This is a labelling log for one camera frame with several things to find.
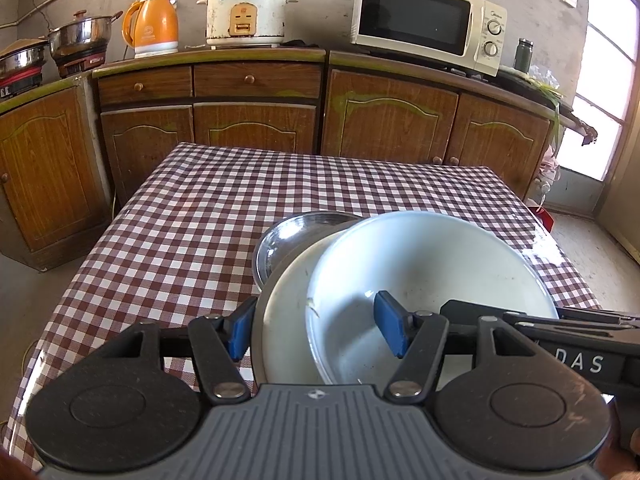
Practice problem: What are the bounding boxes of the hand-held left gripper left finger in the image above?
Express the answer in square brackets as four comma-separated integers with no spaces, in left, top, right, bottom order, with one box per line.
[117,296,258,407]

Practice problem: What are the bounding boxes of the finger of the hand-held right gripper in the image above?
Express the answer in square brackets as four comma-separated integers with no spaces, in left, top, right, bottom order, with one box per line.
[440,299,640,333]

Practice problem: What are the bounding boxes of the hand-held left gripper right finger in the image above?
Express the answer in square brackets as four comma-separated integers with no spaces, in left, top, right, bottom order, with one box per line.
[374,290,538,405]

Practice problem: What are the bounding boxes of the plain white bowl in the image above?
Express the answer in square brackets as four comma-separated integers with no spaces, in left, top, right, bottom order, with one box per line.
[251,232,361,386]

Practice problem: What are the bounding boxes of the blue floral bowl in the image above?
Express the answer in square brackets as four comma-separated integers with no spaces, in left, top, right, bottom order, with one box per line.
[305,210,561,387]

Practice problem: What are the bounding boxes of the large stainless steel plate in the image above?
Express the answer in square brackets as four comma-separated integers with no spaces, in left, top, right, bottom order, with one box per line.
[252,211,373,291]

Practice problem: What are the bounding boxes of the red bag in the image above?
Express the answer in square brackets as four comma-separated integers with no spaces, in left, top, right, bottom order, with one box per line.
[532,205,555,234]

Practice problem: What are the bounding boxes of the red checkered tablecloth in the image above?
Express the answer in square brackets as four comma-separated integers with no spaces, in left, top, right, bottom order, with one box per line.
[7,142,603,467]

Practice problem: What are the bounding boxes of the pink bag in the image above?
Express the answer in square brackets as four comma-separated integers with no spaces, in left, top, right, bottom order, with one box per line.
[537,142,560,196]

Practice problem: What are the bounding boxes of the two-door wooden cabinet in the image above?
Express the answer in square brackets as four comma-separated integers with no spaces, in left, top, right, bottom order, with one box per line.
[322,50,574,201]

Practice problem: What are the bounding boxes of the green onions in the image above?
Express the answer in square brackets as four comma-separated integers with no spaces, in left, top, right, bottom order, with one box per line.
[500,67,568,151]

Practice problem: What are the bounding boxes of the dark cutting board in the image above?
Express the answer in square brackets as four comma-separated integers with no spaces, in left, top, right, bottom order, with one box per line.
[492,67,598,144]

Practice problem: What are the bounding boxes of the clear plastic bag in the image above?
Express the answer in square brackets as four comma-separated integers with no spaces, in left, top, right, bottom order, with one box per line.
[530,65,562,97]

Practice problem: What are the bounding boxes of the wooden cabinet with drawers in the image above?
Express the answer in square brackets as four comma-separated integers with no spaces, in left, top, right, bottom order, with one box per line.
[92,47,327,206]

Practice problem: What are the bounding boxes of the single-door wooden cabinet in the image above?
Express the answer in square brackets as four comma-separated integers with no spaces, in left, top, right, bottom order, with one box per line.
[0,71,114,271]

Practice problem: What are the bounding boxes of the green thermos bottle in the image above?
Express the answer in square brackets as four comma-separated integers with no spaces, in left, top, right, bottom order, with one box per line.
[515,38,534,74]

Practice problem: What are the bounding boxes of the bright window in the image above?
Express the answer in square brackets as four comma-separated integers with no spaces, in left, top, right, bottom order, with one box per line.
[550,0,640,181]

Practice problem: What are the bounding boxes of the cream microwave oven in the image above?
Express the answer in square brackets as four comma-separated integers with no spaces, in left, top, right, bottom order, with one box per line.
[350,0,508,77]

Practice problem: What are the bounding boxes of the red electric cooker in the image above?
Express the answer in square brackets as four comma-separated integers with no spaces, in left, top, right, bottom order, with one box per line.
[0,72,47,100]
[52,45,109,79]

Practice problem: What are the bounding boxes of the orange electric kettle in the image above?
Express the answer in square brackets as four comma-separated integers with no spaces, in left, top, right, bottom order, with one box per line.
[122,0,180,59]

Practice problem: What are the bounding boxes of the white rice cooker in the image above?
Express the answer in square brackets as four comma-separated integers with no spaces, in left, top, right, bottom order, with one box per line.
[196,0,299,51]

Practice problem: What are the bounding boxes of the lidded steel pot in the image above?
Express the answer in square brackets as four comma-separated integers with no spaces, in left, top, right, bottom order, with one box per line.
[47,10,123,58]

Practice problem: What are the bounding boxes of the steel pot with brown lid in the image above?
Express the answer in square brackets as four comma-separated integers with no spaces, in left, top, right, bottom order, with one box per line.
[0,40,51,78]

